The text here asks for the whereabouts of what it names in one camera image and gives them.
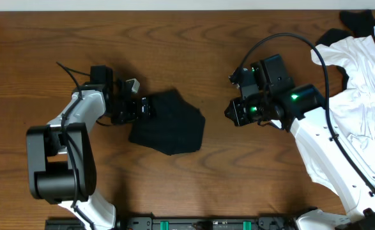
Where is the black Sydrogen t-shirt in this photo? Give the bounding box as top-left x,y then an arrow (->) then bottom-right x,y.
128,89 -> 206,155

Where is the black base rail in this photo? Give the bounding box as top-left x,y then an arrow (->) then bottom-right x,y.
45,207 -> 351,230

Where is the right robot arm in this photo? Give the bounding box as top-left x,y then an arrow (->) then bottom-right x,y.
224,84 -> 375,229

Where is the black garment at corner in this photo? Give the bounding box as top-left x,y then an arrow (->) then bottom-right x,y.
316,10 -> 375,46

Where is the white shirt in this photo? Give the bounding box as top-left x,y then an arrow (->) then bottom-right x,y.
297,24 -> 375,196

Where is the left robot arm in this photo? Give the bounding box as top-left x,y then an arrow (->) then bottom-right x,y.
26,80 -> 119,230

